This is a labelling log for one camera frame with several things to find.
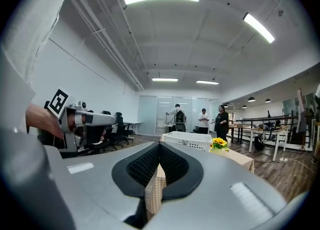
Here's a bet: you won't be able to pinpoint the yellow sunflower bouquet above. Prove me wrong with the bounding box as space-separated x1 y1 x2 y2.
209 137 230 155

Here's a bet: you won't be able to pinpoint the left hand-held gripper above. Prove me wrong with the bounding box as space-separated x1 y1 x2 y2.
44 87 117 152

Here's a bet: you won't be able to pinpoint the person's left hand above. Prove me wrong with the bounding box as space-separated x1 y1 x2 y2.
66 115 87 137

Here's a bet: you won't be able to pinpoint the person's light grey shirt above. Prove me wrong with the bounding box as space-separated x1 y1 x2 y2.
0 0 83 134

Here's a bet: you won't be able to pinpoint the person's left forearm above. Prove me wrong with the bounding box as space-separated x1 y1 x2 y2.
25 103 65 140

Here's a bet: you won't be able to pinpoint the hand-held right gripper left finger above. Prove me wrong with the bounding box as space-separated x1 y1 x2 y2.
44 141 161 230

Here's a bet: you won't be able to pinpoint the frosted glass partition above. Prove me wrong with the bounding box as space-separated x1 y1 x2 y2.
137 95 221 136

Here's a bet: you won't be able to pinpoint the white ceiling pipes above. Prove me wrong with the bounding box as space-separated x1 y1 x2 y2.
69 0 146 92

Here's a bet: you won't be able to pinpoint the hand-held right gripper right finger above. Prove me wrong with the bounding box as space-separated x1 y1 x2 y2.
149 141 288 230

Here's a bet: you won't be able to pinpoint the white plastic laundry basket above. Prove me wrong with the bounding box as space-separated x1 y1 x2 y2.
163 131 213 152

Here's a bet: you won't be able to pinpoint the black metal railing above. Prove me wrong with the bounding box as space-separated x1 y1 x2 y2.
234 115 299 147

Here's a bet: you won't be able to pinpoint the black bag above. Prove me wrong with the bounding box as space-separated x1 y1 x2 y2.
253 135 265 151

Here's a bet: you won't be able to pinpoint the black office chair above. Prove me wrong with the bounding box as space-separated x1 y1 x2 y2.
113 112 135 147
99 110 118 150

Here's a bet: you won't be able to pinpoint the white frame wooden desk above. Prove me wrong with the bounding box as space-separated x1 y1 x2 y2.
248 125 291 162

